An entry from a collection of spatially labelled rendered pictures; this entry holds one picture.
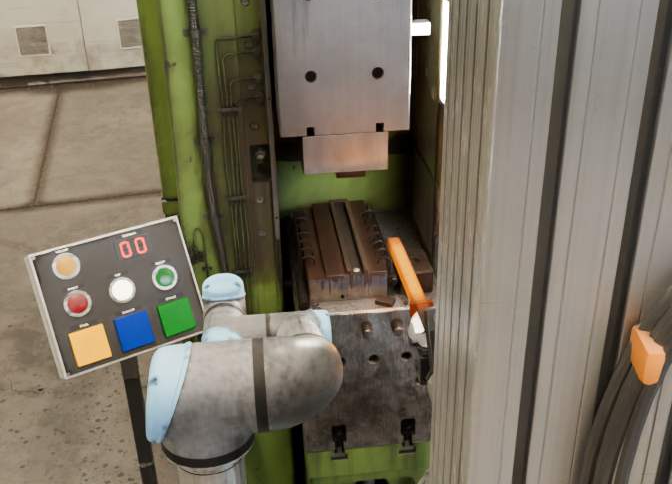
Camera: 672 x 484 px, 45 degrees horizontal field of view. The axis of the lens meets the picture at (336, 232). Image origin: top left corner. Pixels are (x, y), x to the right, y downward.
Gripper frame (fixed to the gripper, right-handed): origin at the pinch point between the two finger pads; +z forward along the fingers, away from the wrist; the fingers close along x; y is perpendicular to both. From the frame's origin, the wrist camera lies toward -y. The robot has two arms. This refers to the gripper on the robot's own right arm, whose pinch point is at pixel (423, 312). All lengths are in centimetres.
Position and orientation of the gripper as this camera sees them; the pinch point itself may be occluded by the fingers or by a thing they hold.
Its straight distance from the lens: 164.5
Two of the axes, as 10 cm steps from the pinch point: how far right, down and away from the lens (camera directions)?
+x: 9.9, -0.9, 0.8
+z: -1.1, -4.5, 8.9
